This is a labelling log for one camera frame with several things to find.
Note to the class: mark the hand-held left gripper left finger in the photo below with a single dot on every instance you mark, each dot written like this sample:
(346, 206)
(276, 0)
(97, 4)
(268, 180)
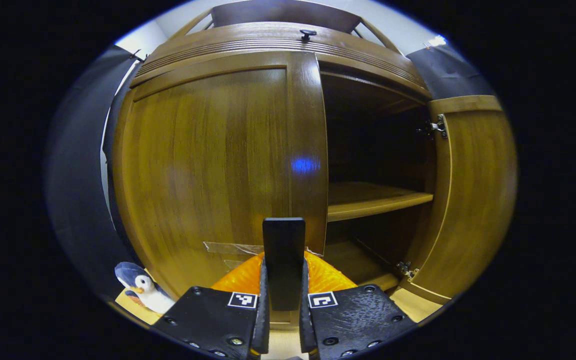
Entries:
(208, 320)

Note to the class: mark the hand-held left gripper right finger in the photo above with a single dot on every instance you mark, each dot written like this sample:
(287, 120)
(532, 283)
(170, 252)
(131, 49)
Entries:
(358, 320)

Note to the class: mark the taped wooden shoe cabinet door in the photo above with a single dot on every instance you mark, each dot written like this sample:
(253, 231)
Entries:
(208, 165)

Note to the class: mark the plain wooden shoe cabinet door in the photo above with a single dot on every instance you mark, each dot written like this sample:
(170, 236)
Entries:
(473, 200)

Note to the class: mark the wooden double-door shoe cabinet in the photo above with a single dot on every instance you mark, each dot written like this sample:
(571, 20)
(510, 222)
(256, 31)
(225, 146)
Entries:
(283, 12)

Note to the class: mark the wooden inner cabinet shelf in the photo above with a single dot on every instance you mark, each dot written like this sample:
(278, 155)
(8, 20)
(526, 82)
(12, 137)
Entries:
(368, 197)

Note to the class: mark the penguin plush toy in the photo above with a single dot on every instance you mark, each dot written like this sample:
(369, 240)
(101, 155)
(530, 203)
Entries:
(145, 290)

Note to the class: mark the wooden drawer with black knob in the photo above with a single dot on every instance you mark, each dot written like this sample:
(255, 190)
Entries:
(278, 42)

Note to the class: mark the small ceiling light panel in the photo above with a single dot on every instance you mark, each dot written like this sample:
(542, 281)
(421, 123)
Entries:
(439, 41)

